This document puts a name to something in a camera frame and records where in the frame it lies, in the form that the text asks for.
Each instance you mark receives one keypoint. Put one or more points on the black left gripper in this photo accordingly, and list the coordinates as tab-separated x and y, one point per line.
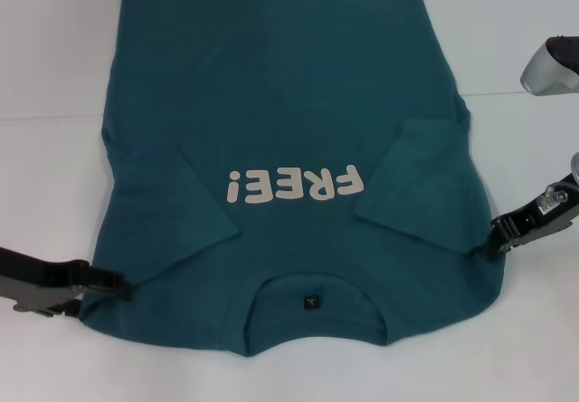
31	282

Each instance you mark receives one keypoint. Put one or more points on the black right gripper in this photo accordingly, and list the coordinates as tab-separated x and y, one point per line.
552	212

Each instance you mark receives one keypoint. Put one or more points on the teal t-shirt with FREE print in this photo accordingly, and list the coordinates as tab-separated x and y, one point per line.
294	80

